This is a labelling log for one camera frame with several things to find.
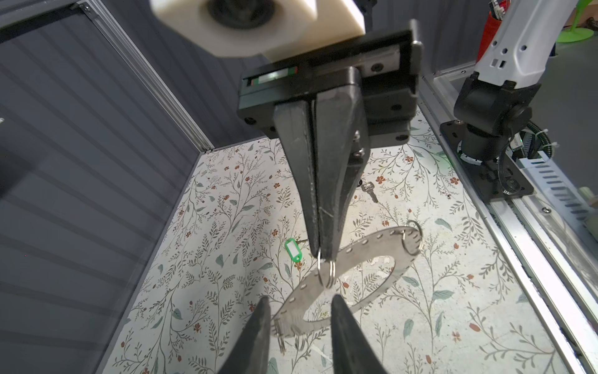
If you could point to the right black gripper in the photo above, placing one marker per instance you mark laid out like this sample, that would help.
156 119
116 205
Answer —
385 66

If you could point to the small metal keyring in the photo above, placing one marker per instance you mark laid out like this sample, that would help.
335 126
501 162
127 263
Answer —
326 271

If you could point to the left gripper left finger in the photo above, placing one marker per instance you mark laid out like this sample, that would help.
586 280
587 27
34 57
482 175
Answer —
250 353

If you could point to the white slotted cable duct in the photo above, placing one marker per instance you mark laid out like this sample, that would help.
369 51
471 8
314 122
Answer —
560 193

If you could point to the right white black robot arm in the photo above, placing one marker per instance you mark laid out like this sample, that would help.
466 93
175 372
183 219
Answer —
495 99

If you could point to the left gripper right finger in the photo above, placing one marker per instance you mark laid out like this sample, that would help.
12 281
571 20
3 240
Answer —
351 351

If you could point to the green key tag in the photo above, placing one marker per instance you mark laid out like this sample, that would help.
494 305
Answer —
293 250

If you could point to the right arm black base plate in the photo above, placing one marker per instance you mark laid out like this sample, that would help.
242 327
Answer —
493 174

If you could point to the red bucket with pens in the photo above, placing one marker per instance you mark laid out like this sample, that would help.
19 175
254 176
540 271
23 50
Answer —
493 23

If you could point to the metal perforated ring disc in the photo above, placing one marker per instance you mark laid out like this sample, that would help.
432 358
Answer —
365 270

